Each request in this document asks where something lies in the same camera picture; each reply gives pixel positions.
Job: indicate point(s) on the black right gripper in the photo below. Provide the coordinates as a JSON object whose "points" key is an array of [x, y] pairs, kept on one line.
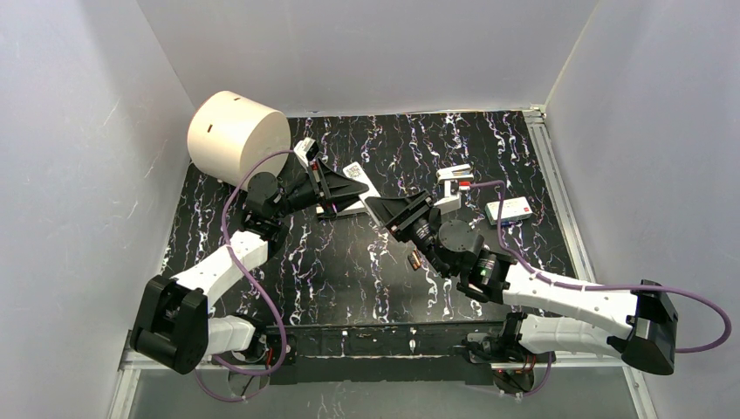
{"points": [[408, 214]]}

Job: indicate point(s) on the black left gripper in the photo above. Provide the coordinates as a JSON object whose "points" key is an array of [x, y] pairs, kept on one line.
{"points": [[318, 187]]}

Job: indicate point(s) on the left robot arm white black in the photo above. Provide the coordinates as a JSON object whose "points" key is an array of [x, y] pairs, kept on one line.
{"points": [[172, 325]]}

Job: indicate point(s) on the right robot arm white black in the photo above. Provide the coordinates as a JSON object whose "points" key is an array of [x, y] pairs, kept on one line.
{"points": [[637, 326]]}

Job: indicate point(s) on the white remote with black end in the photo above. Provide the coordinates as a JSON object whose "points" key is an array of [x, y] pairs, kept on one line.
{"points": [[356, 208]]}

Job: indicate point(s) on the small white charger device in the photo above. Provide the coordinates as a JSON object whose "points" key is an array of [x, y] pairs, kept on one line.
{"points": [[458, 173]]}

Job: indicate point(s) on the white box with red labels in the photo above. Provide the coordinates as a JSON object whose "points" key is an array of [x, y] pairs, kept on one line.
{"points": [[514, 210]]}

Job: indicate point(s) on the large white cylinder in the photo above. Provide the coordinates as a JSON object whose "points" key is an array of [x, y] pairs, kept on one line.
{"points": [[229, 133]]}

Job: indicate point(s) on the black base bar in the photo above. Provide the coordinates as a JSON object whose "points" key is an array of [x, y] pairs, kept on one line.
{"points": [[465, 351]]}

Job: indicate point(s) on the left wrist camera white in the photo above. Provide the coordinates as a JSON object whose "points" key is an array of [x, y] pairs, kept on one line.
{"points": [[306, 151]]}

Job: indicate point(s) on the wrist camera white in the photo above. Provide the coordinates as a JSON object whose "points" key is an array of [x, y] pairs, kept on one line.
{"points": [[306, 151], [452, 196]]}

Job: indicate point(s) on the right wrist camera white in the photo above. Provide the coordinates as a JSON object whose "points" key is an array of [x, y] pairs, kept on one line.
{"points": [[452, 196]]}

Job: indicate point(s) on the aluminium frame rail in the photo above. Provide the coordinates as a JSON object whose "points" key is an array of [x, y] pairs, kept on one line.
{"points": [[535, 120]]}

